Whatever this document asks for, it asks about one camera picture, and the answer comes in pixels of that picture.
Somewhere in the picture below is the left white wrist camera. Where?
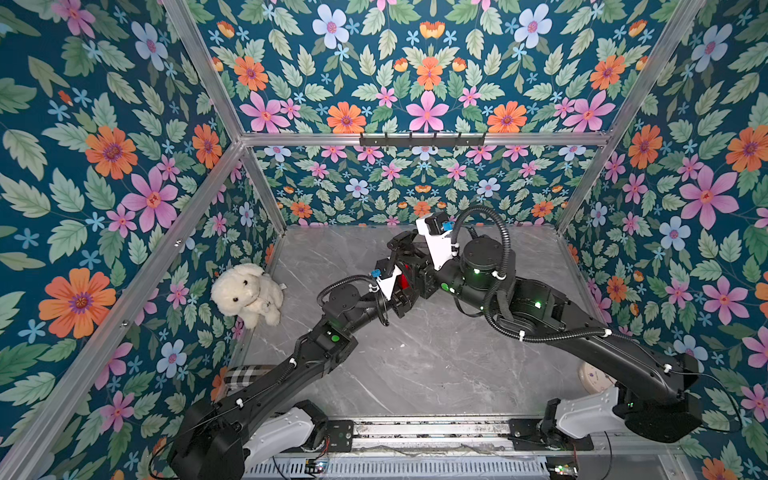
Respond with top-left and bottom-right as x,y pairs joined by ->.
371,258 -> 402,301

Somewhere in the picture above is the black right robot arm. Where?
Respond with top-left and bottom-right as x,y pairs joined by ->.
372,205 -> 703,449

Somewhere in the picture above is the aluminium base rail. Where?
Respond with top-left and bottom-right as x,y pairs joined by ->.
185,415 -> 685,460

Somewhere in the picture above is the white plush teddy bear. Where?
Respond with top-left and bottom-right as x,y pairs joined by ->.
210,263 -> 286,330

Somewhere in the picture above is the round beige wall clock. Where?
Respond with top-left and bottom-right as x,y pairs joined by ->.
578,362 -> 616,394

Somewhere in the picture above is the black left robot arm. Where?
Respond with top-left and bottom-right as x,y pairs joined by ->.
167,269 -> 423,479

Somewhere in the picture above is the plaid fabric cloth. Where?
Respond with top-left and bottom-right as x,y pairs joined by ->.
223,365 -> 275,393

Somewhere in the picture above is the black hook rail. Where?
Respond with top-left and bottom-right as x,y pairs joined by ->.
359,132 -> 486,149

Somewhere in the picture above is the aluminium frame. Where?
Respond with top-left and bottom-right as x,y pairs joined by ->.
1,1 -> 674,479

